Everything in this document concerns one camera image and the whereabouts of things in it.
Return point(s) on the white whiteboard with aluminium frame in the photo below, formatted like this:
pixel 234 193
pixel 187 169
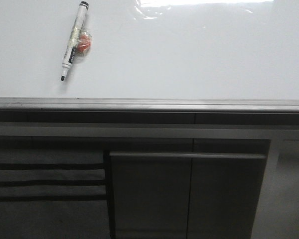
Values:
pixel 163 55

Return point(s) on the white black whiteboard marker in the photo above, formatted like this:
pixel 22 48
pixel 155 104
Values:
pixel 73 41

